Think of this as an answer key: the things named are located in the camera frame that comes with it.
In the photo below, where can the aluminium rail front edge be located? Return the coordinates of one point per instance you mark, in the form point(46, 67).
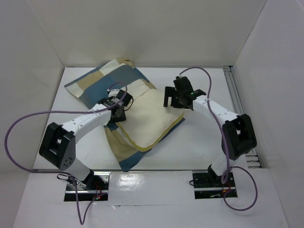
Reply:
point(136, 170)

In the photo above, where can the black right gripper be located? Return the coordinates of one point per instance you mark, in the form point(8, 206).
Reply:
point(173, 100)

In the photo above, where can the aluminium rail right side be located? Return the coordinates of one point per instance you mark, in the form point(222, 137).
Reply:
point(251, 157)

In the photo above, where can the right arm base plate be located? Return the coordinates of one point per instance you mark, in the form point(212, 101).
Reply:
point(205, 189)

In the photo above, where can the cream and yellow pillow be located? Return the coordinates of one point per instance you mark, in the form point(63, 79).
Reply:
point(148, 121)

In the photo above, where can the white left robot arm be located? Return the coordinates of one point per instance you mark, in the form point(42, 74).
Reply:
point(58, 145)

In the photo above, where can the blue beige patchwork pillowcase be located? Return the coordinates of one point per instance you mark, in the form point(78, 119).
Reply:
point(94, 85)

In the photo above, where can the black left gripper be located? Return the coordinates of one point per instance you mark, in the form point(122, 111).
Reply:
point(122, 118)

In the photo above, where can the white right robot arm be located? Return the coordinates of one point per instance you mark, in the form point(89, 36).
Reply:
point(237, 132)

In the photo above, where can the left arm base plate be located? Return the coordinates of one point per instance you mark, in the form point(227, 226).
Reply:
point(98, 190)

